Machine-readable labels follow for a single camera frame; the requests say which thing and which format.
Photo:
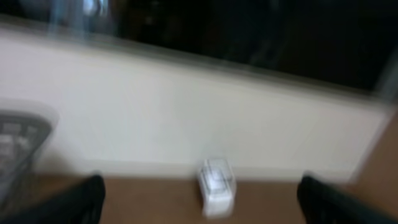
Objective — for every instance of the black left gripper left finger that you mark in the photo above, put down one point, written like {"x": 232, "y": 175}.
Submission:
{"x": 81, "y": 203}

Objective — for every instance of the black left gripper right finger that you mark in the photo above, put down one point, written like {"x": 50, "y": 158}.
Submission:
{"x": 323, "y": 204}

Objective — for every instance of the white barcode scanner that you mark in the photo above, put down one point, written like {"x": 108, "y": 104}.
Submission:
{"x": 218, "y": 188}

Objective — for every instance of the grey plastic basket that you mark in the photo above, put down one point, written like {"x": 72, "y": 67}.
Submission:
{"x": 26, "y": 126}

